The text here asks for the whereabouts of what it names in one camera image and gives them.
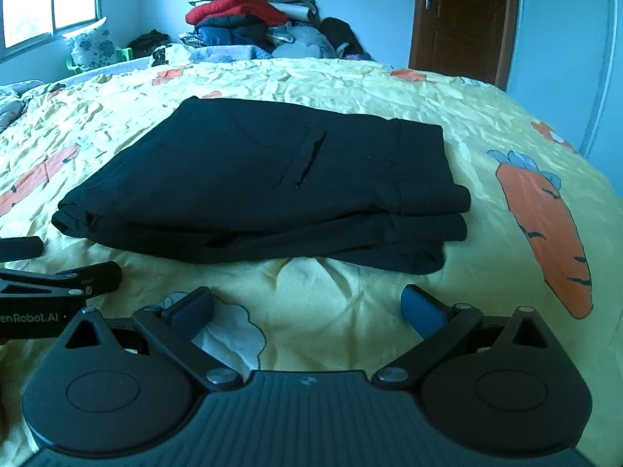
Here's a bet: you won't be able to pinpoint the yellow carrot print bed cover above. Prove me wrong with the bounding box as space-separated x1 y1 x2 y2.
0 56 615 467

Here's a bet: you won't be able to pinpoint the green plastic stool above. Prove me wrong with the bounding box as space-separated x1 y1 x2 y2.
65 46 135 74

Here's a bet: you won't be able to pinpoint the white wardrobe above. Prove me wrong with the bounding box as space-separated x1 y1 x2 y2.
506 0 623 190

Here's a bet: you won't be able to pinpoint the grey blanket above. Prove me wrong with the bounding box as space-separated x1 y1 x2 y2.
0 79 67 132

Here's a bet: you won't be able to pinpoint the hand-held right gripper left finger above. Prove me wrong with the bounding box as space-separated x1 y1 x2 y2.
61 287 241 394

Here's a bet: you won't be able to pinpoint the brown wooden door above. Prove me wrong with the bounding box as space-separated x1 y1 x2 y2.
408 0 521 92

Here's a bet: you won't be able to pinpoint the pile of clothes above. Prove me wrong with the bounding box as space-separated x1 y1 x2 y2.
178 0 367 62

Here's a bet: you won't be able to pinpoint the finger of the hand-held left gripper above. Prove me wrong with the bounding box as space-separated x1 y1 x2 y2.
0 236 44 257
0 261 123 302

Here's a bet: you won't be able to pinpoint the black pants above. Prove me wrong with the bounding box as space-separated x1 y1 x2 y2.
51 96 472 276

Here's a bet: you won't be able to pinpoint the dark cloth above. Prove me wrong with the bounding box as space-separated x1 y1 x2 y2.
127 29 172 59

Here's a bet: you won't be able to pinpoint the floral white pillow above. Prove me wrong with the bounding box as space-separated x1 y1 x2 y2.
63 16 122 72

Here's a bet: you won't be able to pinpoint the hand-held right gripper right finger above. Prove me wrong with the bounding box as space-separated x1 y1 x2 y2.
372 283 561 394

